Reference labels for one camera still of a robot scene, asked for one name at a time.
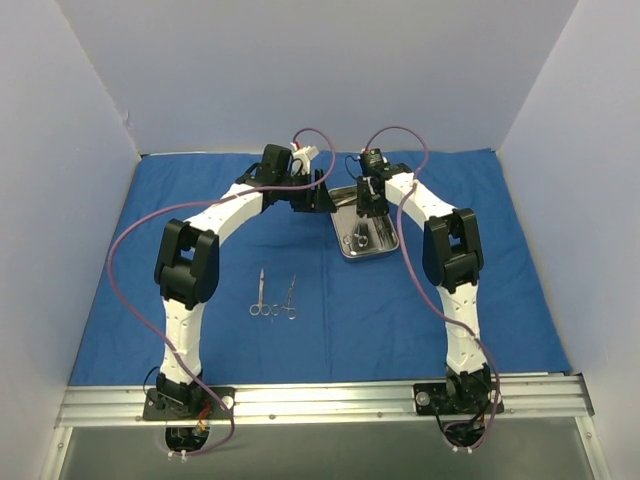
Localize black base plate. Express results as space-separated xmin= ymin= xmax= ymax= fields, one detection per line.
xmin=142 ymin=387 xmax=236 ymax=422
xmin=412 ymin=382 xmax=495 ymax=416

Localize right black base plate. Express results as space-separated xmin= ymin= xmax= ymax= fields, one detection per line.
xmin=412 ymin=382 xmax=495 ymax=416

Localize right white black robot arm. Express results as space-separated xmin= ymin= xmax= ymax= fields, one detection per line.
xmin=356 ymin=149 xmax=497 ymax=413

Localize stainless steel instrument tray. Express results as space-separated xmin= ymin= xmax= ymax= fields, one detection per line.
xmin=329 ymin=185 xmax=399 ymax=261

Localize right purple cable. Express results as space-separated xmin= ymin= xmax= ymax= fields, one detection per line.
xmin=359 ymin=125 xmax=503 ymax=451

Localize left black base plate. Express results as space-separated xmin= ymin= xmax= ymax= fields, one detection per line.
xmin=142 ymin=387 xmax=236 ymax=422

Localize purple cable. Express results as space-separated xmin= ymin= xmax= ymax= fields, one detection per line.
xmin=108 ymin=128 xmax=336 ymax=459
xmin=359 ymin=125 xmax=503 ymax=451

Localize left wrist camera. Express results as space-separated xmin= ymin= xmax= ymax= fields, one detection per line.
xmin=291 ymin=146 xmax=319 ymax=175

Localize steel surgical scissors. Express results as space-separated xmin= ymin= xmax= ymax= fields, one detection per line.
xmin=249 ymin=269 xmax=271 ymax=316

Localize blue surgical drape cloth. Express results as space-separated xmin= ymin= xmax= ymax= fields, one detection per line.
xmin=71 ymin=149 xmax=571 ymax=386

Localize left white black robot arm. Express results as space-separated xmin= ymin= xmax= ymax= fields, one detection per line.
xmin=154 ymin=144 xmax=336 ymax=419

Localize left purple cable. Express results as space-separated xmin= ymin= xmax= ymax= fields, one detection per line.
xmin=108 ymin=128 xmax=336 ymax=459

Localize aluminium front rail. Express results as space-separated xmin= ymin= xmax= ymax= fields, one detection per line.
xmin=56 ymin=375 xmax=594 ymax=428

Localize steel forceps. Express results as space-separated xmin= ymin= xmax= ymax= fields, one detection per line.
xmin=342 ymin=219 xmax=369 ymax=251
xmin=271 ymin=276 xmax=297 ymax=320

